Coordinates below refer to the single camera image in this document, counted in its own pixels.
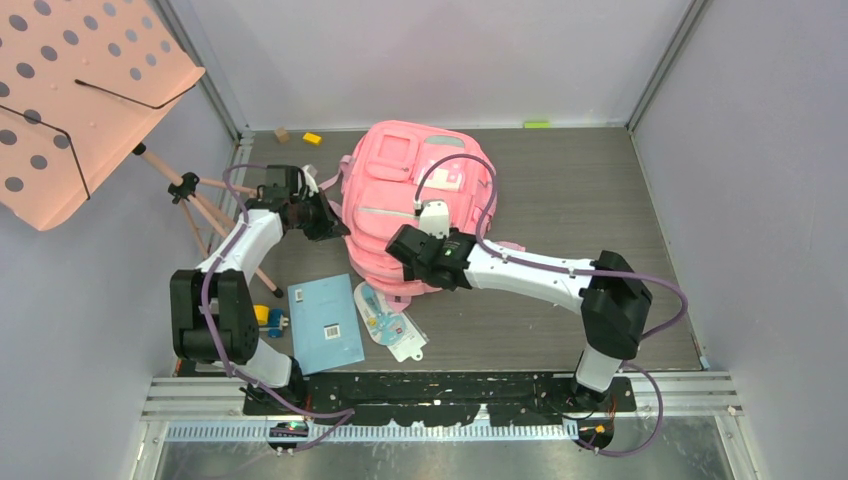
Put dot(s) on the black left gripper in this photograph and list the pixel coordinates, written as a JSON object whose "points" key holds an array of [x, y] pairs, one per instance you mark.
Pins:
{"points": [[331, 226]]}

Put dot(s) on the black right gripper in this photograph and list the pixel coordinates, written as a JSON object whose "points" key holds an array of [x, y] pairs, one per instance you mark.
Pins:
{"points": [[412, 274]]}

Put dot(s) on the pink student backpack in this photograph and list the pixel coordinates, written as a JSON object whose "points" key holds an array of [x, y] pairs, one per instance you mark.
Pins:
{"points": [[396, 167]]}

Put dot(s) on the packaged blue correction tape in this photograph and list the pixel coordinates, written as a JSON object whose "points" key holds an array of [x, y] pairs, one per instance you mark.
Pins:
{"points": [[386, 327]]}

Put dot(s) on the light blue notebook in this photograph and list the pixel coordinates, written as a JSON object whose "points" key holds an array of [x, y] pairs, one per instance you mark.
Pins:
{"points": [[324, 324]]}

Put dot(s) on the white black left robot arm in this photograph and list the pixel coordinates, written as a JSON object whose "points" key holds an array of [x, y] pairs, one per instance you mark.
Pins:
{"points": [[212, 314]]}

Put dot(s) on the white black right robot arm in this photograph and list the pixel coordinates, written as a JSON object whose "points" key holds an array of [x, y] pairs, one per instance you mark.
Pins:
{"points": [[612, 303]]}

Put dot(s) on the small yellow block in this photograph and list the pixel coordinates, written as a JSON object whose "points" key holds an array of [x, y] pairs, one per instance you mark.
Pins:
{"points": [[312, 139]]}

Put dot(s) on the small wooden cube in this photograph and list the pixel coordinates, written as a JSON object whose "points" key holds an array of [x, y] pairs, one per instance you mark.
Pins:
{"points": [[282, 135]]}

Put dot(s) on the yellow blue toy car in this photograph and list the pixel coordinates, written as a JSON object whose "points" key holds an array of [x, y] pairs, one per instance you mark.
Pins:
{"points": [[271, 321]]}

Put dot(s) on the pink perforated music stand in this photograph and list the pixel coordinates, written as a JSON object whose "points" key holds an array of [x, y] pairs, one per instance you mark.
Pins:
{"points": [[83, 86]]}

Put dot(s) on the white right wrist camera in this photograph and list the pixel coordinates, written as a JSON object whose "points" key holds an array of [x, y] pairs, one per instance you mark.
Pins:
{"points": [[434, 218]]}

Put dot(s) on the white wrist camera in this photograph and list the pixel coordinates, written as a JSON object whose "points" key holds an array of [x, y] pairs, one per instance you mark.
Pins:
{"points": [[434, 218], [309, 182]]}

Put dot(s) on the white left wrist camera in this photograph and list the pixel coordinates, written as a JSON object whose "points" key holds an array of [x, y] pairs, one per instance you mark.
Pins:
{"points": [[309, 182]]}

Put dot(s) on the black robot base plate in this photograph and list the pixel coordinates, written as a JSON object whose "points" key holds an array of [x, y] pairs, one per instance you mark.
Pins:
{"points": [[442, 399]]}

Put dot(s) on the white slotted cable duct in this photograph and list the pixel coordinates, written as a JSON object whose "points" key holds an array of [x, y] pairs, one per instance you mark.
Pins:
{"points": [[300, 431]]}

